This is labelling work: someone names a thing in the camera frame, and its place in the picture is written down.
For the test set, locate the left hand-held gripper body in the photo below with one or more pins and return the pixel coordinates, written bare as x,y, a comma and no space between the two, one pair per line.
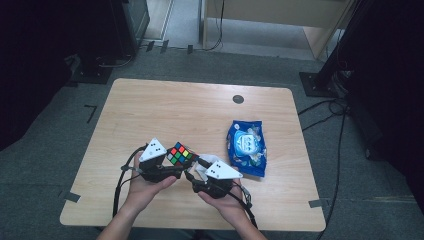
151,151

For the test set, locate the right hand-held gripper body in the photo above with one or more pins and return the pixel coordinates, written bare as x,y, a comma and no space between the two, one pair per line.
220,171

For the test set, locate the white wet wipe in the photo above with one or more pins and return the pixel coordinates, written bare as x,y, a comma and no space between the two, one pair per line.
201,170

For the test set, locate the multicoloured puzzle cube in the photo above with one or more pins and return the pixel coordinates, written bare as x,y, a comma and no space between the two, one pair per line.
181,155

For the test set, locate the blue snack bag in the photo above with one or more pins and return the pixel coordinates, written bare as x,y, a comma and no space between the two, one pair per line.
246,146

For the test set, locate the person's right hand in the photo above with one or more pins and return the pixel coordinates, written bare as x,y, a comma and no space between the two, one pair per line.
231,208

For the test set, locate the person's left hand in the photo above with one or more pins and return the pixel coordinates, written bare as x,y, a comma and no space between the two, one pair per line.
143,195

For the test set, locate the person's legs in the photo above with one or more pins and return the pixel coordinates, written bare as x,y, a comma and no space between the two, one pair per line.
173,235

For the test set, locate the dark round table grommet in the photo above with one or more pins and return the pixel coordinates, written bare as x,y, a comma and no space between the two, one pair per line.
238,99

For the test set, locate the black flat stand base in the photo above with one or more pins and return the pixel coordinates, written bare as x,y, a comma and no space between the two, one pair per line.
91,76

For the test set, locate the black floor tape strip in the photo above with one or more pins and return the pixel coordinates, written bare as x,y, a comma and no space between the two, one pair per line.
190,49
164,46
150,46

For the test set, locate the black metal stand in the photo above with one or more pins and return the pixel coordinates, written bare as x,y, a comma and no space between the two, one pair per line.
316,85

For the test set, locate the dark cabinet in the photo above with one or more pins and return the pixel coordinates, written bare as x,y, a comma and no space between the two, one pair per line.
133,20

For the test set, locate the dark curtain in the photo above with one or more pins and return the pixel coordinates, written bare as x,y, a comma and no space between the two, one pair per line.
33,50
393,83

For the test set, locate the light wooden cabinet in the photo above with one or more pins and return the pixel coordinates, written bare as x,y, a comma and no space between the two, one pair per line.
266,10

